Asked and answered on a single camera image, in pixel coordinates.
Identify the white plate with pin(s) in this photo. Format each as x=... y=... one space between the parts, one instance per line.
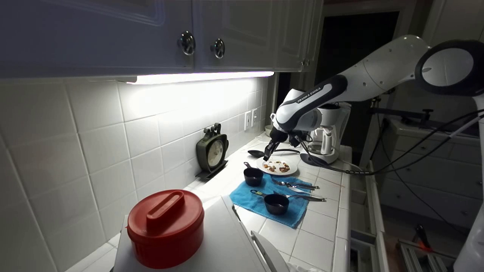
x=292 y=167

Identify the wide cabinet door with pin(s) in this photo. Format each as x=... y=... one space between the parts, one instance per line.
x=91 y=34

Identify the silver fork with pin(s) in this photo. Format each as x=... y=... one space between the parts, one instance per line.
x=310 y=196
x=289 y=179

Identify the under-cabinet light strip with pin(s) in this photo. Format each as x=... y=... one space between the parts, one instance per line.
x=201 y=77

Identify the narrow white cabinet door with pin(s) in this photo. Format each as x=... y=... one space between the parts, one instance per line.
x=296 y=30

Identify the red lidded container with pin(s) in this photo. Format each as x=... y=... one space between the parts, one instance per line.
x=163 y=231

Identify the black measuring cup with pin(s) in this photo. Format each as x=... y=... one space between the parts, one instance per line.
x=253 y=176
x=275 y=204

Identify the white bowl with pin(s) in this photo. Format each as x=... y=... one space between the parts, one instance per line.
x=268 y=130

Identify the white drawer cabinet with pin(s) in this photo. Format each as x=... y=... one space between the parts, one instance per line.
x=432 y=175

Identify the white wall outlet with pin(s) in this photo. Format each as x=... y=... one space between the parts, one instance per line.
x=246 y=120
x=254 y=116

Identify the silver spoon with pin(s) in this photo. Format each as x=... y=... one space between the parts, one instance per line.
x=302 y=184

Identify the black ladle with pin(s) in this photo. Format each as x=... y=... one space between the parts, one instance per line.
x=254 y=152

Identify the open white drawer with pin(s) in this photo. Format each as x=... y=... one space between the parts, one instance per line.
x=358 y=216

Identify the blue cloth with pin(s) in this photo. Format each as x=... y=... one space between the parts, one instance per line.
x=251 y=198

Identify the round metal cabinet knob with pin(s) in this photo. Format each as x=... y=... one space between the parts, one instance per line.
x=186 y=42
x=218 y=48

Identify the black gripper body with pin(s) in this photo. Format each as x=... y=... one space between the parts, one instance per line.
x=281 y=136

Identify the white coffee maker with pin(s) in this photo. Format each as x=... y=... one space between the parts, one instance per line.
x=330 y=137

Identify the brown food pieces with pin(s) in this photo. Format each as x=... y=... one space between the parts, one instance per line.
x=278 y=166

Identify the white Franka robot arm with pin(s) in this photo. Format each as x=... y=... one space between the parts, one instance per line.
x=372 y=75

